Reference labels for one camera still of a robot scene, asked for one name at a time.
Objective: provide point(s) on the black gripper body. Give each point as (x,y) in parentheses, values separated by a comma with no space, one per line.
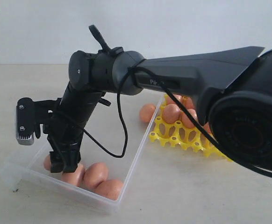
(66,133)

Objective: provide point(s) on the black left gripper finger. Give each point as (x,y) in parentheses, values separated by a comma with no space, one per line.
(56,162)

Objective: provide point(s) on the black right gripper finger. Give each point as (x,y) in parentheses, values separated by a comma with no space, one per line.
(71,159)

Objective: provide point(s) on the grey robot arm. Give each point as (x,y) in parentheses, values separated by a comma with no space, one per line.
(231,91)

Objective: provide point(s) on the yellow plastic egg tray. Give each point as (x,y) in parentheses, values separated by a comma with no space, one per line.
(177,135)

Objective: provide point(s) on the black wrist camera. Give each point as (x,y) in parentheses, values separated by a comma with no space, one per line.
(30,115)

